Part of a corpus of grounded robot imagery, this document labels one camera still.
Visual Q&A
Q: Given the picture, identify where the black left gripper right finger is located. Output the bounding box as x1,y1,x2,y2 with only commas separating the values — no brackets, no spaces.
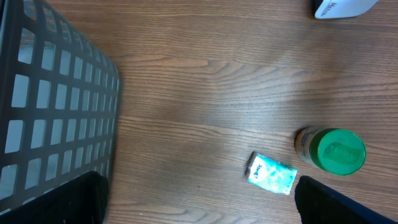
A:
295,175,397,224

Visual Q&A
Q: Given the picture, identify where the green lid jar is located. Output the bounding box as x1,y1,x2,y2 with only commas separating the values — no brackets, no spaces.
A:
295,127,367,176

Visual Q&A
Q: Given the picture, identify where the grey plastic basket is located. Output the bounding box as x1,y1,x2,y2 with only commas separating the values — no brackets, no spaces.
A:
1,0,122,213

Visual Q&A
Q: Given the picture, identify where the teal tissue packet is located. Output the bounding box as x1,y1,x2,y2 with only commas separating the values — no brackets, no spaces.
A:
245,151,298,195

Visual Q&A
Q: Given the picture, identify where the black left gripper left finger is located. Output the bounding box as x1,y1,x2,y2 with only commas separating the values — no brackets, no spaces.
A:
1,171,109,224

